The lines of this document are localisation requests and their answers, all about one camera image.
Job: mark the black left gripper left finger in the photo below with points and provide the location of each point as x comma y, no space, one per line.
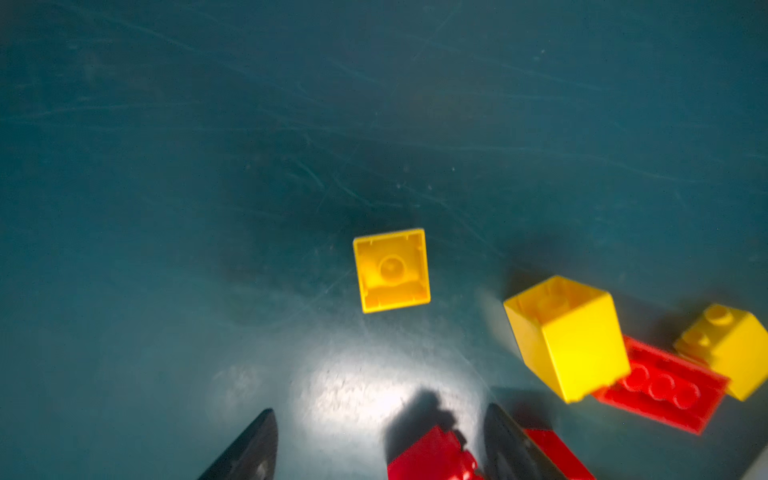
252,455

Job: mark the yellow lego small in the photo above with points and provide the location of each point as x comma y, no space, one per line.
729,342
392,270

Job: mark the yellow lego brick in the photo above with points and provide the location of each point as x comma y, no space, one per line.
569,336

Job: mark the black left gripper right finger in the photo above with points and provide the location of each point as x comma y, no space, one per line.
510,453

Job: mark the red lego brick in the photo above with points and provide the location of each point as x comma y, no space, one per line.
666,388
559,454

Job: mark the red lego round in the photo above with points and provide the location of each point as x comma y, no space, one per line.
438,455

